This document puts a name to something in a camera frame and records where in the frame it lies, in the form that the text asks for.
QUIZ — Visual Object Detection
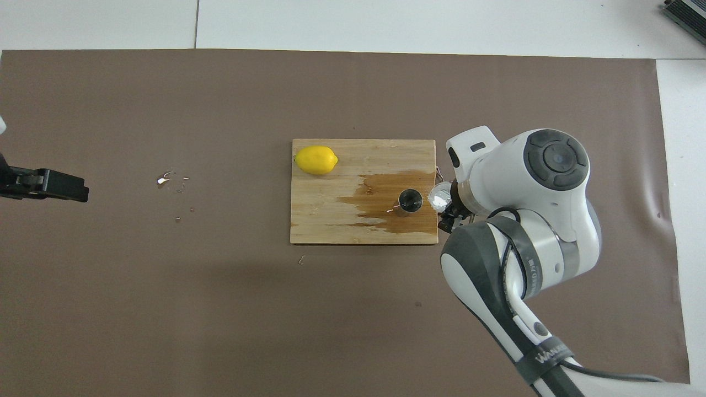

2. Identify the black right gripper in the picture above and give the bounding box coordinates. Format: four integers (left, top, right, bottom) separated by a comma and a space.
438, 179, 469, 235

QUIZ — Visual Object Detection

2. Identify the small clear plastic cup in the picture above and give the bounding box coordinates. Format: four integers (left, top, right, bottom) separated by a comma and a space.
429, 182, 454, 213

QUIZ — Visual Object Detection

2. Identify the steel double jigger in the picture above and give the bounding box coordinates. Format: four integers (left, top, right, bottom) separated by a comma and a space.
393, 188, 424, 217

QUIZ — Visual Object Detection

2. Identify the wooden cutting board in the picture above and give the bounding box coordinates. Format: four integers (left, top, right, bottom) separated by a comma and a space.
290, 138, 445, 245

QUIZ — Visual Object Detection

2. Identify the yellow lemon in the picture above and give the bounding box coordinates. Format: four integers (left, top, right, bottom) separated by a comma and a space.
294, 145, 339, 176

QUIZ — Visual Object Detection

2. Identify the brown paper table mat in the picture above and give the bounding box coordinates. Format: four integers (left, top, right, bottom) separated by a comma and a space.
0, 49, 691, 397

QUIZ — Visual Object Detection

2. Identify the grey ribbed metal device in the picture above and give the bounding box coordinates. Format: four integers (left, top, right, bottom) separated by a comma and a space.
662, 0, 706, 31

